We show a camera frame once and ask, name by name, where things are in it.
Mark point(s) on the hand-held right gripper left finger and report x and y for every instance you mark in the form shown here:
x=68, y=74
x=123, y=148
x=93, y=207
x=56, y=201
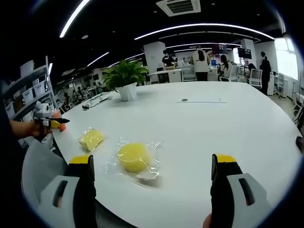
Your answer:
x=71, y=190

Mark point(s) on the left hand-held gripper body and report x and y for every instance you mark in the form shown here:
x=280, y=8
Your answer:
x=42, y=109

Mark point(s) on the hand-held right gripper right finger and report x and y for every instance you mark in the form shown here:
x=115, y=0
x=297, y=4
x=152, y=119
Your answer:
x=228, y=190

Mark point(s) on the square yellow bagged silicone block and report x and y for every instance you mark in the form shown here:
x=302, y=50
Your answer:
x=91, y=139

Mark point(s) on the round yellow bagged silicone block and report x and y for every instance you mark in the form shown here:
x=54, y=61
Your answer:
x=134, y=156

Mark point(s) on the person's left hand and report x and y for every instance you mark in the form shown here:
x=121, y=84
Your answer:
x=25, y=128

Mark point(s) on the person's right hand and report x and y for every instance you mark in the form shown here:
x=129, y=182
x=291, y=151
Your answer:
x=207, y=222

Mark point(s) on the small orange round object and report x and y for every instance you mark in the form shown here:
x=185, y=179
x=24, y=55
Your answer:
x=62, y=128
x=56, y=113

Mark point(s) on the white plastic storage bin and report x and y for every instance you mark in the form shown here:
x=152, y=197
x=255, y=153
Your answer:
x=40, y=88
x=28, y=95
x=10, y=110

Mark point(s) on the grey metal storage rack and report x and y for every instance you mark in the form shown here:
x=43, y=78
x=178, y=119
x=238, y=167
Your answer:
x=31, y=76

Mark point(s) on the green plant in white pot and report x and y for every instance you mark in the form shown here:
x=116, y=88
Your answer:
x=127, y=78

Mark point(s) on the white flat table pad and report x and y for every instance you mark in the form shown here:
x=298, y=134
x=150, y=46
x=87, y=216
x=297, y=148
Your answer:
x=204, y=99

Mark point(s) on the long ceiling light strip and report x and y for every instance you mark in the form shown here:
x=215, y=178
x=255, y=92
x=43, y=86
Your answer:
x=73, y=17
x=204, y=27

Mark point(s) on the black round disc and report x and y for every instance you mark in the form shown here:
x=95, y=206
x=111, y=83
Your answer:
x=185, y=100

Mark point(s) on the white counter desk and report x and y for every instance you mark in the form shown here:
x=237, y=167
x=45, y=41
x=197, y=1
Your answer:
x=164, y=75

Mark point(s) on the bright window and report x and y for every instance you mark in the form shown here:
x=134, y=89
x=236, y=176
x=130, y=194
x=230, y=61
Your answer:
x=286, y=59

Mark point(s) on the ceiling air conditioner vent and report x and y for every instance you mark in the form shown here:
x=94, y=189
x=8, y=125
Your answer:
x=178, y=7

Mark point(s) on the wall screen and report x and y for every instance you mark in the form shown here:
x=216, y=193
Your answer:
x=245, y=52

